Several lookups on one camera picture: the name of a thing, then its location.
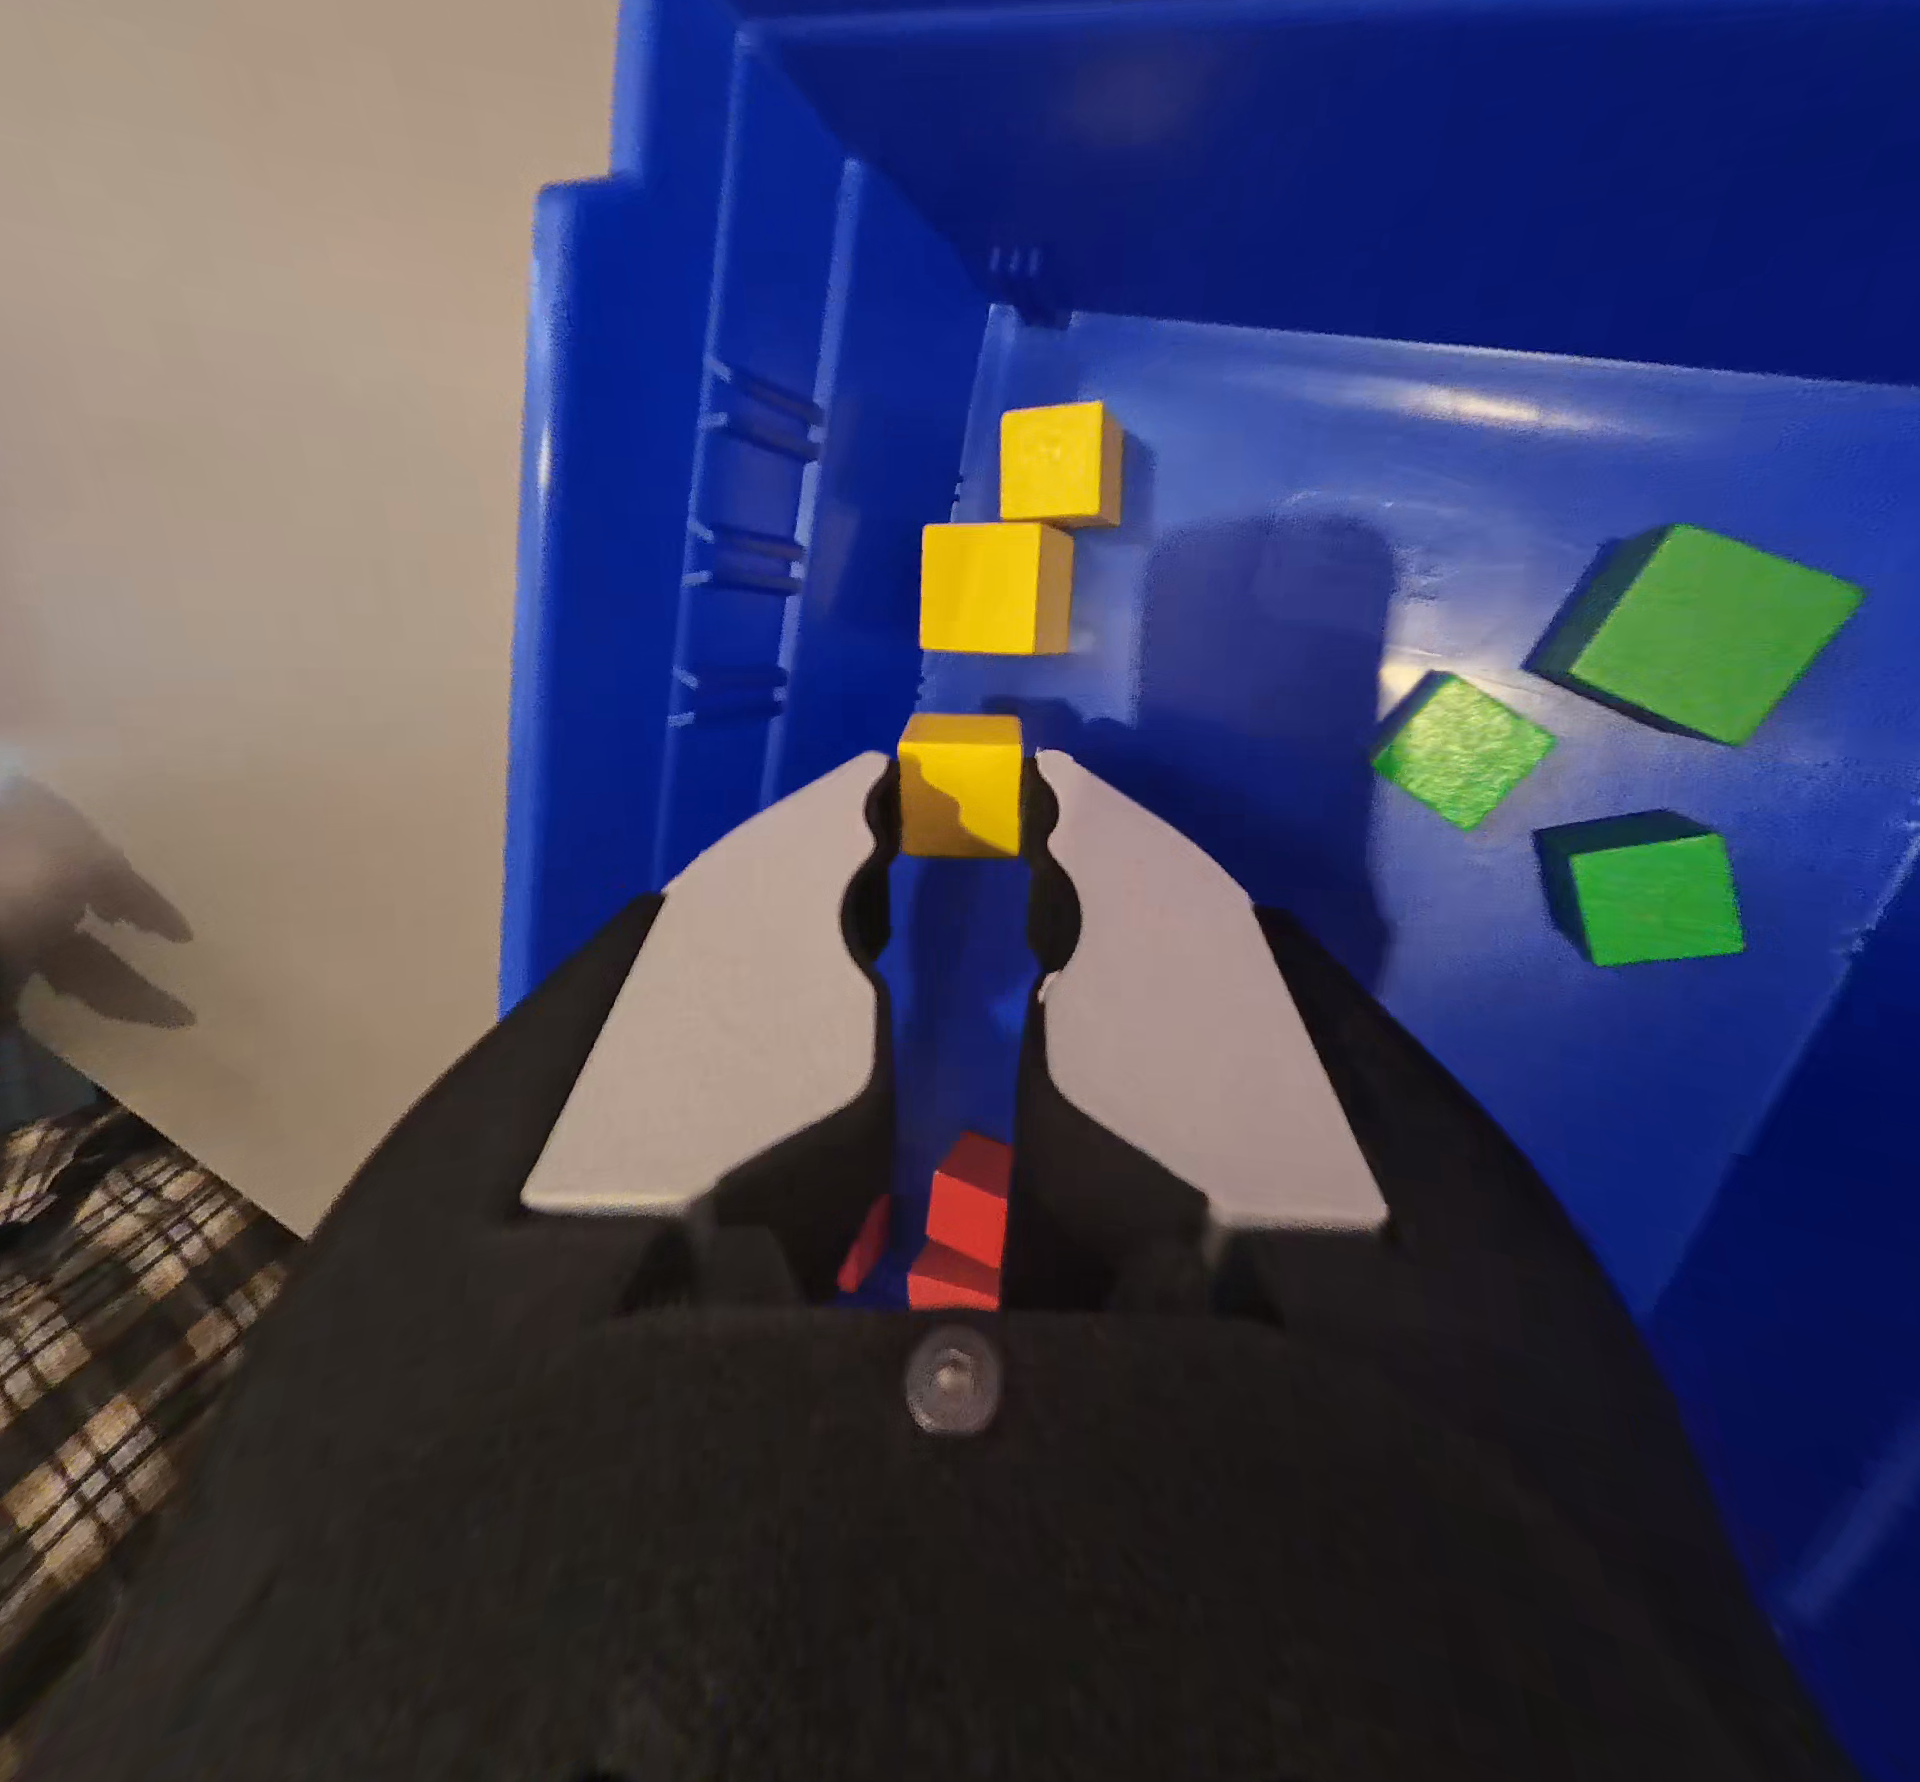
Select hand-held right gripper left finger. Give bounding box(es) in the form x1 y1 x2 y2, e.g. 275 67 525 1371
520 752 901 1213

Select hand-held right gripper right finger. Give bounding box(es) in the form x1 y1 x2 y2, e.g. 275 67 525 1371
1014 752 1391 1235

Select yellow wooden cube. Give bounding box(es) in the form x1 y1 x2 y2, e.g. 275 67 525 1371
997 403 1128 528
896 712 1026 857
918 522 1076 657

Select blue plastic bin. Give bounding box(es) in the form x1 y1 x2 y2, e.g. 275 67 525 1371
502 0 1920 1666

